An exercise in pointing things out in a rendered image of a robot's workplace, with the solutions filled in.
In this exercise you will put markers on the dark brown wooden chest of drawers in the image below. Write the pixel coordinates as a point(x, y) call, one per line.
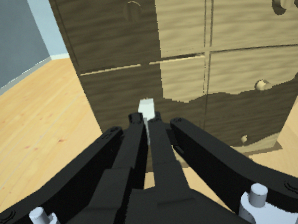
point(205, 51)

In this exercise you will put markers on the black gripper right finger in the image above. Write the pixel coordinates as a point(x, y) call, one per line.
point(259, 194)

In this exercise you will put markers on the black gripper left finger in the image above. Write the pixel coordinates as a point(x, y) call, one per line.
point(72, 188)

